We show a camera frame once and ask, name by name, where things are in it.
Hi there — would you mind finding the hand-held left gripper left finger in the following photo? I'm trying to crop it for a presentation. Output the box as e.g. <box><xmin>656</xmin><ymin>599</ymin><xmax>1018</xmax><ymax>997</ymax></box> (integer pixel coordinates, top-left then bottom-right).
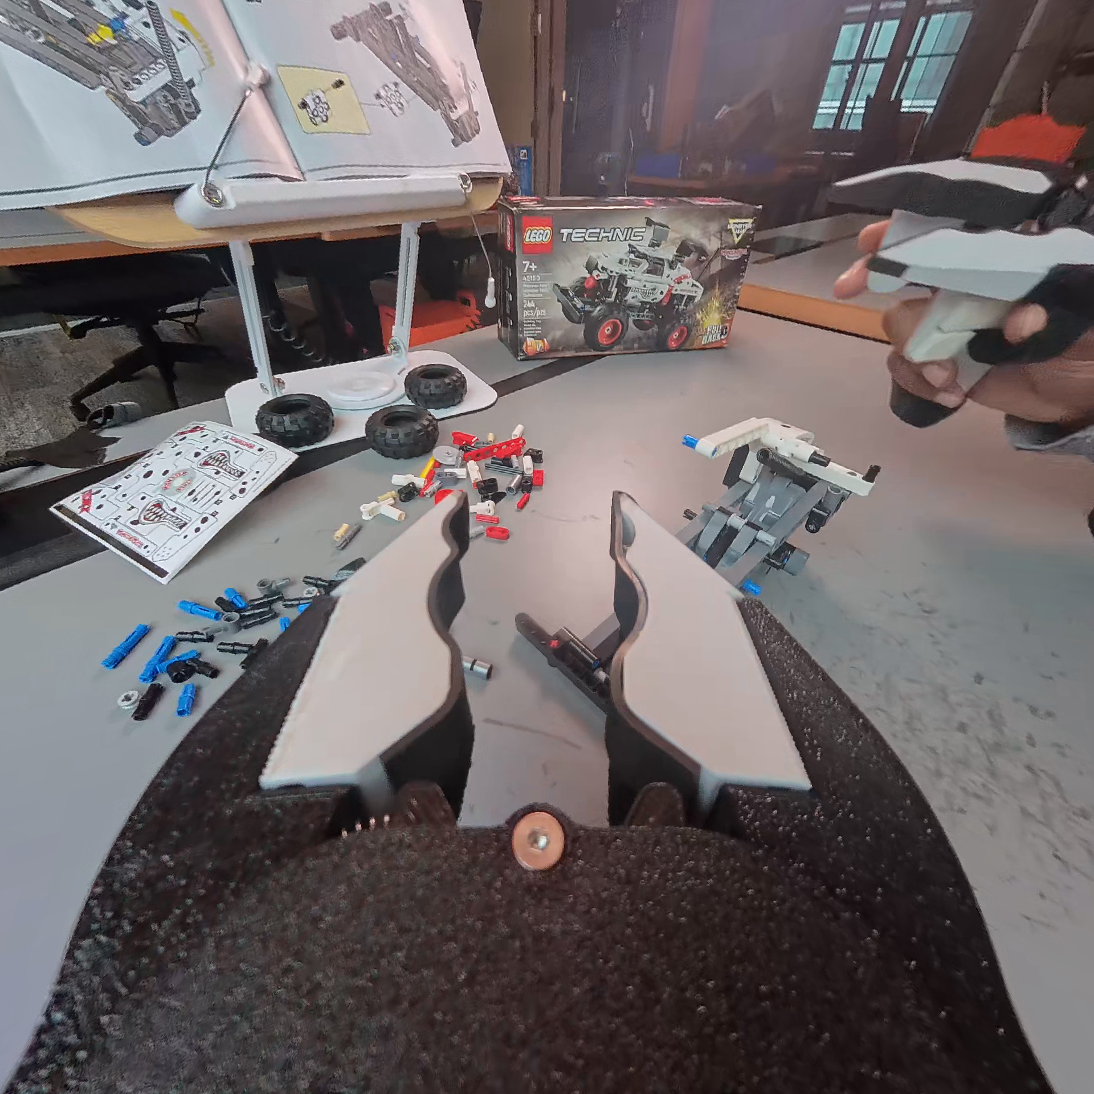
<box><xmin>259</xmin><ymin>489</ymin><xmax>475</xmax><ymax>825</ymax></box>

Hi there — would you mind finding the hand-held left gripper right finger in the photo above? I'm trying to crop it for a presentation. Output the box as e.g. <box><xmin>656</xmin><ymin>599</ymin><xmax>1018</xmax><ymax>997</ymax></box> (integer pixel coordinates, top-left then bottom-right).
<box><xmin>602</xmin><ymin>490</ymin><xmax>811</xmax><ymax>825</ymax></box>

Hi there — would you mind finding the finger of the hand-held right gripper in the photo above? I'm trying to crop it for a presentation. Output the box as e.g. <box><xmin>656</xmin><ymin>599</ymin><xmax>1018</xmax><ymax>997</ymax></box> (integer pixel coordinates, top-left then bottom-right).
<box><xmin>827</xmin><ymin>157</ymin><xmax>1065</xmax><ymax>227</ymax></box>
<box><xmin>867</xmin><ymin>213</ymin><xmax>1065</xmax><ymax>300</ymax></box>

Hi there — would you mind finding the pile of blue black pins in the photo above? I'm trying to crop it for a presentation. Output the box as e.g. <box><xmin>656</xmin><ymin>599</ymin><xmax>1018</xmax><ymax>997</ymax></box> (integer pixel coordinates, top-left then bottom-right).
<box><xmin>100</xmin><ymin>556</ymin><xmax>368</xmax><ymax>721</ymax></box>

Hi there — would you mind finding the partly built toy truck chassis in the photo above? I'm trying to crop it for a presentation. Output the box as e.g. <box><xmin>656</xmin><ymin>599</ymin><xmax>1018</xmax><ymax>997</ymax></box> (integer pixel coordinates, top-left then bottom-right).
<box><xmin>514</xmin><ymin>416</ymin><xmax>882</xmax><ymax>711</ymax></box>

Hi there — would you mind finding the wood edged side desk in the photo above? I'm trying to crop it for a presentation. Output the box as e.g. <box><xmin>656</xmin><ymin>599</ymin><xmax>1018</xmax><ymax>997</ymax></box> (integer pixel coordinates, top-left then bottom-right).
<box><xmin>737</xmin><ymin>212</ymin><xmax>936</xmax><ymax>345</ymax></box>

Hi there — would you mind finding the person's right hand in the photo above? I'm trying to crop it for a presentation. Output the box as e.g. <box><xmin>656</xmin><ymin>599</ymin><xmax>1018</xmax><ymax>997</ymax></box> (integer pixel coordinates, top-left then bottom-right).
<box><xmin>833</xmin><ymin>220</ymin><xmax>1094</xmax><ymax>425</ymax></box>

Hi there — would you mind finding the window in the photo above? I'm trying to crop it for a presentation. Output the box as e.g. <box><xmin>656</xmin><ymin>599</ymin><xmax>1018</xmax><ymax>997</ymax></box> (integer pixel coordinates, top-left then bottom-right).
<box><xmin>811</xmin><ymin>6</ymin><xmax>977</xmax><ymax>131</ymax></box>

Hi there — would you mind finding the black rubber toy tyre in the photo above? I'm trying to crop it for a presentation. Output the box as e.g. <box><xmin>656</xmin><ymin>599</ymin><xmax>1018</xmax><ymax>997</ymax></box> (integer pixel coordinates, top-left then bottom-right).
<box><xmin>255</xmin><ymin>393</ymin><xmax>336</xmax><ymax>451</ymax></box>
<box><xmin>364</xmin><ymin>404</ymin><xmax>440</xmax><ymax>459</ymax></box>
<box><xmin>404</xmin><ymin>364</ymin><xmax>469</xmax><ymax>410</ymax></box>

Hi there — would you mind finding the printed sticker sheet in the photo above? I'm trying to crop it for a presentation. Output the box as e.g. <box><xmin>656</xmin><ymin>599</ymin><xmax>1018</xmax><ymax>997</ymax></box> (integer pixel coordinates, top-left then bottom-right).
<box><xmin>49</xmin><ymin>420</ymin><xmax>298</xmax><ymax>584</ymax></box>

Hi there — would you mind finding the pile of red white pieces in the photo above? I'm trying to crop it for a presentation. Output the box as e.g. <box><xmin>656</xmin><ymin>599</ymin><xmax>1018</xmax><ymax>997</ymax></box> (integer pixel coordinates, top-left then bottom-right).
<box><xmin>359</xmin><ymin>423</ymin><xmax>548</xmax><ymax>543</ymax></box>

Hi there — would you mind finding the toy truck set box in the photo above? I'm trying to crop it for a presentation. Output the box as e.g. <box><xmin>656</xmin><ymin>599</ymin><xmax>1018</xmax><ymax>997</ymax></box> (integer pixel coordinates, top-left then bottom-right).
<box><xmin>497</xmin><ymin>195</ymin><xmax>764</xmax><ymax>361</ymax></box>

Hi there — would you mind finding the orange crate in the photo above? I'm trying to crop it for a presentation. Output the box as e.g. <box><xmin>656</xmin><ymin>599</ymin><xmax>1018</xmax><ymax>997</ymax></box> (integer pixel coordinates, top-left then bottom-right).
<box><xmin>426</xmin><ymin>289</ymin><xmax>482</xmax><ymax>335</ymax></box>

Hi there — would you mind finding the black office chair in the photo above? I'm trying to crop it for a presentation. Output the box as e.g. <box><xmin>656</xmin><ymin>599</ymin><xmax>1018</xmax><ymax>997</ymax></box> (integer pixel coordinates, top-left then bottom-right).
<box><xmin>64</xmin><ymin>251</ymin><xmax>219</xmax><ymax>411</ymax></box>

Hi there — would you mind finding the white book stand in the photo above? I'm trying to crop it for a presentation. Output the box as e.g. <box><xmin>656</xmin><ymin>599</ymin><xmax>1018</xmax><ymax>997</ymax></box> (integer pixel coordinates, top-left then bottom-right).
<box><xmin>47</xmin><ymin>63</ymin><xmax>501</xmax><ymax>446</ymax></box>

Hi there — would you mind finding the open instruction booklet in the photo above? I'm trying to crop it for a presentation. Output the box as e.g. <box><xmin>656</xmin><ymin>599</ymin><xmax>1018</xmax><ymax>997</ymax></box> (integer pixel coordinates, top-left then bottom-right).
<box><xmin>0</xmin><ymin>0</ymin><xmax>514</xmax><ymax>212</ymax></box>

